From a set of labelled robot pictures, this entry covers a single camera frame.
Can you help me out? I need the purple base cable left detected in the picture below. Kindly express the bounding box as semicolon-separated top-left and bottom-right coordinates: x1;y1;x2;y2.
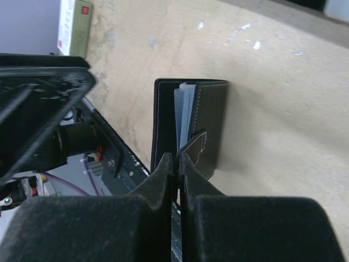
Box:
40;155;101;197

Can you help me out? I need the black leather card holder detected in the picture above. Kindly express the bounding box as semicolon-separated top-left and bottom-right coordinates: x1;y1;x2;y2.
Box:
151;78;230;179

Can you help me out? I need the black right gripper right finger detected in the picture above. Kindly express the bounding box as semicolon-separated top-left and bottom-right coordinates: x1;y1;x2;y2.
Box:
179;154;345;261

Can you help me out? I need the small green white box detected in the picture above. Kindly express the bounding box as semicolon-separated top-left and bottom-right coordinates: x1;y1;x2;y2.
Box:
57;0;93;58

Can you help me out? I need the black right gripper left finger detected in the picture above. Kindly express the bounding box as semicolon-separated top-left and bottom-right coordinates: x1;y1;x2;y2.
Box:
1;153;172;261

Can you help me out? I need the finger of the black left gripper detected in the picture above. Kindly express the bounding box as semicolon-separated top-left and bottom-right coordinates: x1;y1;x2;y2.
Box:
1;53;96;184

